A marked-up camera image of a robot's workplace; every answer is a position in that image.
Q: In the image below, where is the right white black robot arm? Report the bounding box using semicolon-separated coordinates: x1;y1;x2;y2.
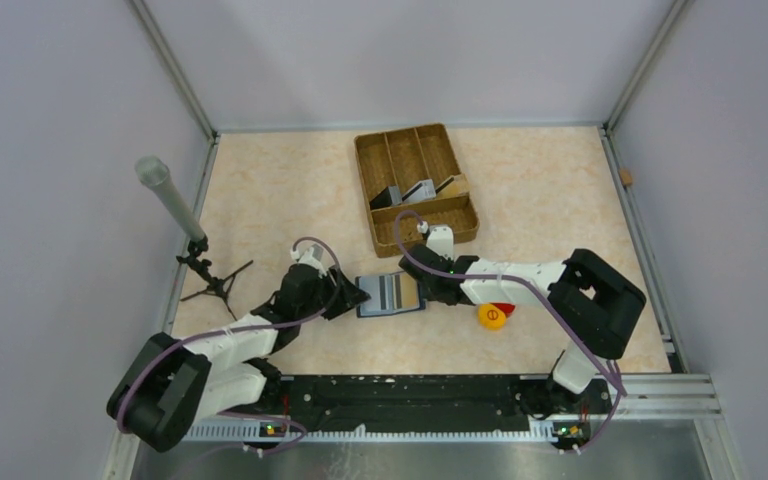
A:
399;245;647;417

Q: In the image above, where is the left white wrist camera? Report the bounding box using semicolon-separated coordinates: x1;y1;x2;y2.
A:
291;243;326;275

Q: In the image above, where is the woven brown divided tray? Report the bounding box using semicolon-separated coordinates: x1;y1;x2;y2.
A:
354;123;480;258

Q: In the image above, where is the grey microphone on tripod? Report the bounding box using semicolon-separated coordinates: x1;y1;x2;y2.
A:
134;155;254;320

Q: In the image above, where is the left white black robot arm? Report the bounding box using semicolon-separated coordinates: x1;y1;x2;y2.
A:
106;264;370;452

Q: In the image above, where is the yellow round toy block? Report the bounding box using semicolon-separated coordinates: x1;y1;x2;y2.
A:
477;303;508;331

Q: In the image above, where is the silver card in tray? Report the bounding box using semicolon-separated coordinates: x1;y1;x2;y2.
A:
402;179;437;204

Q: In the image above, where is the small brown block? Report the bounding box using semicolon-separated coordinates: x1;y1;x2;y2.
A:
618;168;634;188

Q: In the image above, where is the navy blue card holder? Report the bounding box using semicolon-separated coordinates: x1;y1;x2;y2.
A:
355;271;426;318

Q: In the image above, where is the gold credit card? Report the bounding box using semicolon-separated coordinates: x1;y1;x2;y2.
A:
394;272;423;311

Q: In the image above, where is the dark grey credit card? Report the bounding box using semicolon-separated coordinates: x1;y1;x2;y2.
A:
369;185;402;210

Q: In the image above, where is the gold card in tray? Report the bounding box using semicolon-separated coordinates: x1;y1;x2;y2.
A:
435;174;470;198

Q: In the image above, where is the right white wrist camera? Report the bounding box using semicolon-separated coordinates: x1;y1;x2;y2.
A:
417;221;455;260

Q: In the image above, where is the red toy block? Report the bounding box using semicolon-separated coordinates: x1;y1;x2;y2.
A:
493;302;516;318

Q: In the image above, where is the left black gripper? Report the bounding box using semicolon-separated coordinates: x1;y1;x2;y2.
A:
297;264;370;321

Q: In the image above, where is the silver striped credit card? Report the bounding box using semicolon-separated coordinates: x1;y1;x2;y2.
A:
365;275;395;315

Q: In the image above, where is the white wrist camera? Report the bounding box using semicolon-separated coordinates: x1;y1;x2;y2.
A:
291;243;326;275
417;221;455;260

